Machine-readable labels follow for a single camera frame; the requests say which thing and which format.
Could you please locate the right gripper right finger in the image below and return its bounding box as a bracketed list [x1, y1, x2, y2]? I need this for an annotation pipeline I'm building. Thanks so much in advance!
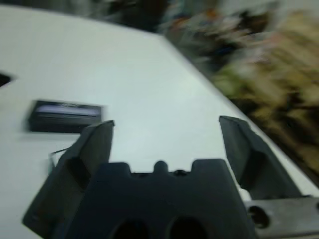
[218, 116, 302, 200]

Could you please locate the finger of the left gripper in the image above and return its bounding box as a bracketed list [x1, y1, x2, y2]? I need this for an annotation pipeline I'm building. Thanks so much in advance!
[0, 72, 18, 88]

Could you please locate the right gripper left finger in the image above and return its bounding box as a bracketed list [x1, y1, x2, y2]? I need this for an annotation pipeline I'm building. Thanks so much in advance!
[21, 120, 116, 236]

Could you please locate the black box lid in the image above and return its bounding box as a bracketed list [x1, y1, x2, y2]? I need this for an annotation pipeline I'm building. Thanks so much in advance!
[24, 99, 107, 133]

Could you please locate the black box white insert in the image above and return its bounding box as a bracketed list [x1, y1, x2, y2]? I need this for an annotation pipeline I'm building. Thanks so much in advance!
[48, 146, 75, 175]

